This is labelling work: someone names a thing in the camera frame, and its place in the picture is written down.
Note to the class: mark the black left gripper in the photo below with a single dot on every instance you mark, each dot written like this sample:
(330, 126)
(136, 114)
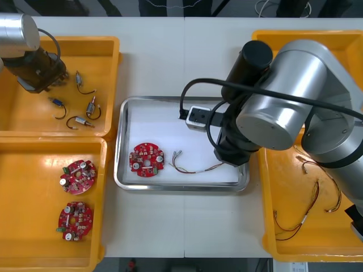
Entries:
(49, 71)

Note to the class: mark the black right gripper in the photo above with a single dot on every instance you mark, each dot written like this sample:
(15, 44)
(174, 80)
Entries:
(232, 157)

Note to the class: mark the steel tray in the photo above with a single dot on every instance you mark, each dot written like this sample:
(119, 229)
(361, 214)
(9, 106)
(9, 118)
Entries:
(120, 170)

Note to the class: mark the silver and black left arm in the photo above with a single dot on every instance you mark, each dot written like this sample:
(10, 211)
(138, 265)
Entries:
(17, 31)

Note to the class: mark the silver and black right arm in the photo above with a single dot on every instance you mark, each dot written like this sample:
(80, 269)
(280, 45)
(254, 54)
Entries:
(297, 93)

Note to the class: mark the blue label solenoid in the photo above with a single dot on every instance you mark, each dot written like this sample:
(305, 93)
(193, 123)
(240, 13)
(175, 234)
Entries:
(57, 102)

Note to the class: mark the yellow-orange plastic bin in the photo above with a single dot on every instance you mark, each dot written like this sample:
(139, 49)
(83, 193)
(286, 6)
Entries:
(93, 48)
(312, 241)
(28, 184)
(347, 37)

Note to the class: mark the white sheet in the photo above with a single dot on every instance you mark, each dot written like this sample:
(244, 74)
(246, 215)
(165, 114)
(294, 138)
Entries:
(158, 122)

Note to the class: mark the round red circuit board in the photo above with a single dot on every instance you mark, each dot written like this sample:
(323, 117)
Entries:
(74, 218)
(139, 157)
(78, 181)

